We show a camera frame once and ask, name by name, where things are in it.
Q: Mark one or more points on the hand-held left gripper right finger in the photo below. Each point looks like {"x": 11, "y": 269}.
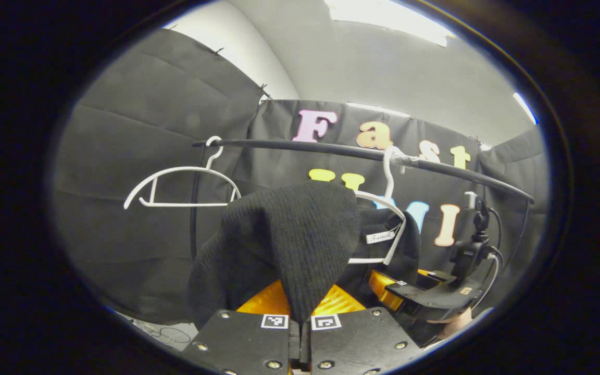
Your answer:
{"x": 357, "y": 338}

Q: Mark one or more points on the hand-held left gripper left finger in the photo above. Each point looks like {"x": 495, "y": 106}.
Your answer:
{"x": 242, "y": 338}

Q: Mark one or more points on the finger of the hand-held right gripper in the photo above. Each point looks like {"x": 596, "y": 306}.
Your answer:
{"x": 380, "y": 289}

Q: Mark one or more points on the black knit sweater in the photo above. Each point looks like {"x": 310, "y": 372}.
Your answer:
{"x": 289, "y": 234}

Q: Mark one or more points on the white plastic hanger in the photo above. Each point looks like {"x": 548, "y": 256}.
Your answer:
{"x": 190, "y": 167}
{"x": 388, "y": 182}

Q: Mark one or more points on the black metal clothes rack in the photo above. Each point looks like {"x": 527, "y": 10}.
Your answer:
{"x": 305, "y": 146}

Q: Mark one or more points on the black backdrop cloth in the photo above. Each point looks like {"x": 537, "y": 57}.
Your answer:
{"x": 123, "y": 130}

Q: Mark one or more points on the large ceiling light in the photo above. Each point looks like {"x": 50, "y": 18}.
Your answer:
{"x": 388, "y": 21}

